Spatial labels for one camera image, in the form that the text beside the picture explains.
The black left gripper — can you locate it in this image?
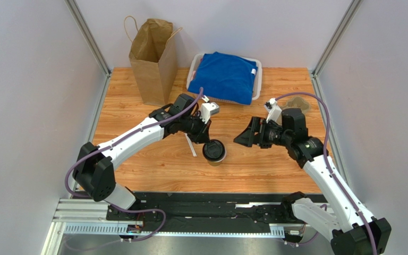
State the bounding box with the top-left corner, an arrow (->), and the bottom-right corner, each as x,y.
180,113 -> 212,146

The black plastic cup lid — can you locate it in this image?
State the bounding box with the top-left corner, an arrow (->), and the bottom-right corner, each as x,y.
202,139 -> 226,160

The brown paper coffee cup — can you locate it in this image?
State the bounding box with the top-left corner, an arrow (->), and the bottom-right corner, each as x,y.
207,158 -> 224,166

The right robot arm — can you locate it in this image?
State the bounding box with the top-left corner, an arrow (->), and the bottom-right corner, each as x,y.
234,108 -> 392,254

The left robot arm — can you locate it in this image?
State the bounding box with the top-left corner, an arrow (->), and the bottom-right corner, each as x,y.
67,93 -> 219,209

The white wrapped straw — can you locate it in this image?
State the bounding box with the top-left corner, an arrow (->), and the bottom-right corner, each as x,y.
185,134 -> 197,157

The cardboard cup carrier tray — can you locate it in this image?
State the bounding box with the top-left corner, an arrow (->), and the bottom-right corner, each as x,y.
281,96 -> 311,114

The blue folded cloth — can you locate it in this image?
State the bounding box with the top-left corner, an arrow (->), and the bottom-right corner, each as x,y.
188,52 -> 258,106

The white plastic basket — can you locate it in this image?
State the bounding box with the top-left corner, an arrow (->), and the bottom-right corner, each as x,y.
185,53 -> 263,104

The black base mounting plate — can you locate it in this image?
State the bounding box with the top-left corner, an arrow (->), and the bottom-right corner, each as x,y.
106,192 -> 304,233

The brown paper bag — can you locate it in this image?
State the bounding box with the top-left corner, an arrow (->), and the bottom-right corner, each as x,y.
127,18 -> 183,106

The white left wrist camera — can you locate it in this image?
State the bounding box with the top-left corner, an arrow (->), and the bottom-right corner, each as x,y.
199,102 -> 220,124

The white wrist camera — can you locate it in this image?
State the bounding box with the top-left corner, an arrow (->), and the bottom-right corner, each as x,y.
199,102 -> 220,124
264,98 -> 282,123

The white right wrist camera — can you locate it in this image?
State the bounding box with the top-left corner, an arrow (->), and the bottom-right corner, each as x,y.
264,98 -> 282,123

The aluminium frame rail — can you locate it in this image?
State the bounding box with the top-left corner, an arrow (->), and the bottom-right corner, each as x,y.
41,198 -> 383,255

